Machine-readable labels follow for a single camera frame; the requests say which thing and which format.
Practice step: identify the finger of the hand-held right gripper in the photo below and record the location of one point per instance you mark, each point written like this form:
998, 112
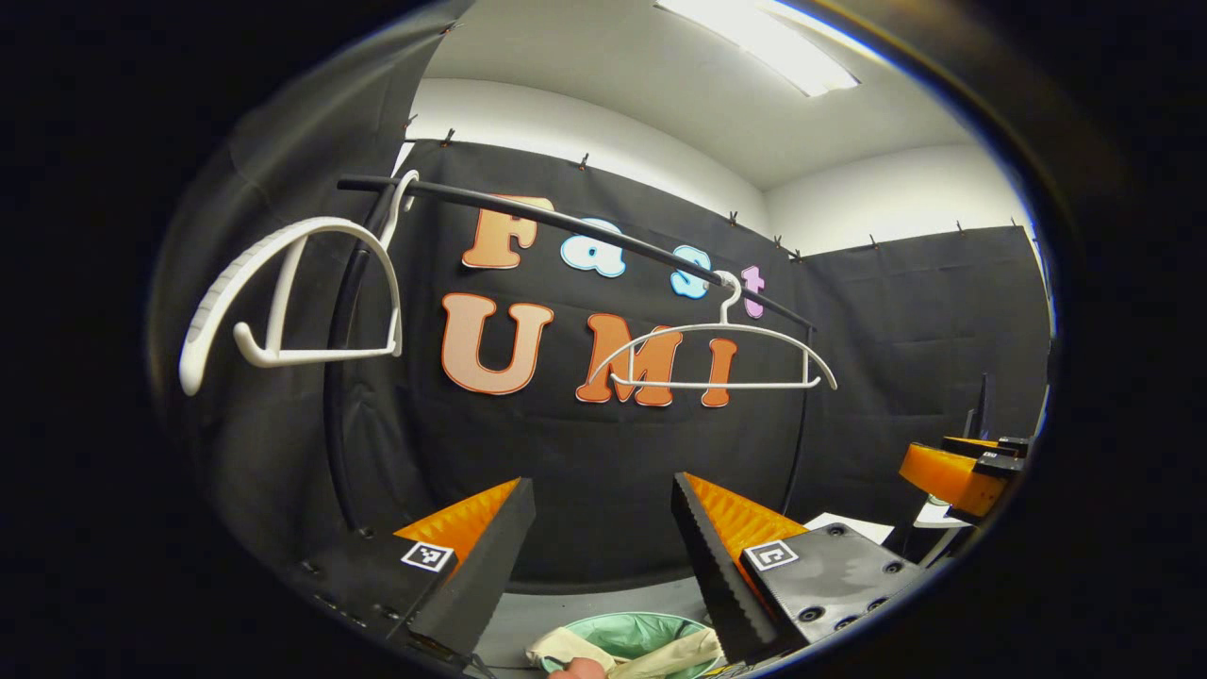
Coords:
948, 476
990, 445

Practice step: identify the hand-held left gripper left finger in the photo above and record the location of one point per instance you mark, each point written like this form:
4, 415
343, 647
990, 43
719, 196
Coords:
481, 575

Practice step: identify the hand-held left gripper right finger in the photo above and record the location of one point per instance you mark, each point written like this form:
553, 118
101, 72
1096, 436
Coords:
721, 575

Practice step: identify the cream collared shirt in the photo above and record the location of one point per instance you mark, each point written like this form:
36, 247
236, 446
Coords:
660, 655

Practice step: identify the green laundry hamper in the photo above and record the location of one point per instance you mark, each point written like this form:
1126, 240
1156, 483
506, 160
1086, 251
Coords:
622, 632

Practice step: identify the thin white clothes hanger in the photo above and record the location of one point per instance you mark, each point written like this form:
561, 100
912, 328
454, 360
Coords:
717, 385

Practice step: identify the wide white clothes hanger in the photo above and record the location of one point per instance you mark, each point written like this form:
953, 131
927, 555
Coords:
311, 356

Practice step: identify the dark monitor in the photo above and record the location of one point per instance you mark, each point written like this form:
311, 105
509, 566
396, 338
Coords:
979, 410

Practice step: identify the white table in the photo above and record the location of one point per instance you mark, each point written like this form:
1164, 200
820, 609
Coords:
849, 528

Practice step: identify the black backdrop cloth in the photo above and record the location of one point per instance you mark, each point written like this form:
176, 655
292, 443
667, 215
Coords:
566, 471

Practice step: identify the ceiling light panel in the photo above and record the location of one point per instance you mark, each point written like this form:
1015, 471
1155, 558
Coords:
773, 47

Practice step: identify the black clothes rail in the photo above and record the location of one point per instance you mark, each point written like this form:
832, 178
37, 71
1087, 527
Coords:
566, 223

